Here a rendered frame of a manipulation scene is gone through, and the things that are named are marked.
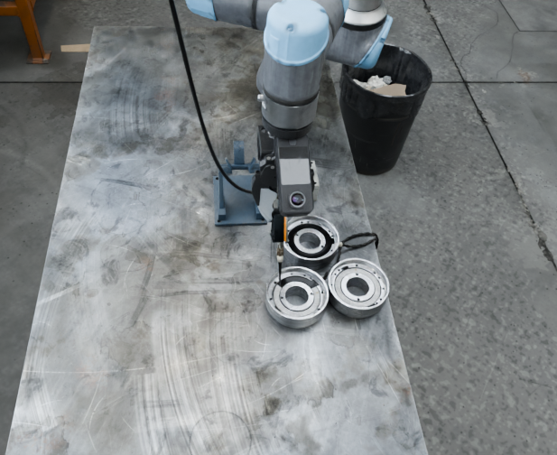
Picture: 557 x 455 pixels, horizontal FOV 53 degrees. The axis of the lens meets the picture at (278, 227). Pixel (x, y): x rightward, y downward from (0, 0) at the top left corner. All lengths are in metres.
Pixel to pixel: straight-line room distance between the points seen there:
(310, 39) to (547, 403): 1.55
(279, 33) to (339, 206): 0.52
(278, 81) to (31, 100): 2.12
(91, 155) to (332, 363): 0.65
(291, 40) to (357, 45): 0.56
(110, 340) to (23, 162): 1.59
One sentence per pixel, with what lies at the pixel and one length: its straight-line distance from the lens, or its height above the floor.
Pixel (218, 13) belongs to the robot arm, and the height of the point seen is 1.22.
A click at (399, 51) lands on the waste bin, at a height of 0.41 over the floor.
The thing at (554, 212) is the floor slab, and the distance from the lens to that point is 2.52.
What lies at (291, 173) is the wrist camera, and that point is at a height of 1.08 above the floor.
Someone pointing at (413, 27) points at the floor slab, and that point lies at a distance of 3.36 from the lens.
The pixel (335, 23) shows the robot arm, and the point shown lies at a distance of 0.78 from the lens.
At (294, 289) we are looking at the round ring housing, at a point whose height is 0.82.
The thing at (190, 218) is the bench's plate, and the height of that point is 0.80.
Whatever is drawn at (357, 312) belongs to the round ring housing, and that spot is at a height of 0.83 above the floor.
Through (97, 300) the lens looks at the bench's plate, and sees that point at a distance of 1.00.
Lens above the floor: 1.63
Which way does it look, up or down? 50 degrees down
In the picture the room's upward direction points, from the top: 6 degrees clockwise
